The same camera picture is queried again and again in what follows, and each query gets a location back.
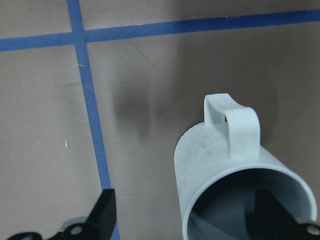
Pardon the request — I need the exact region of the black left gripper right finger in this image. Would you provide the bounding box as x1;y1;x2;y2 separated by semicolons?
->
245;189;320;240

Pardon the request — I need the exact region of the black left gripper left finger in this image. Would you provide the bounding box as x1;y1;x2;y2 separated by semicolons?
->
6;188;117;240

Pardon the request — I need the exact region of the white ceramic mug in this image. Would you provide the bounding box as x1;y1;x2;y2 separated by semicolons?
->
174;93;318;240

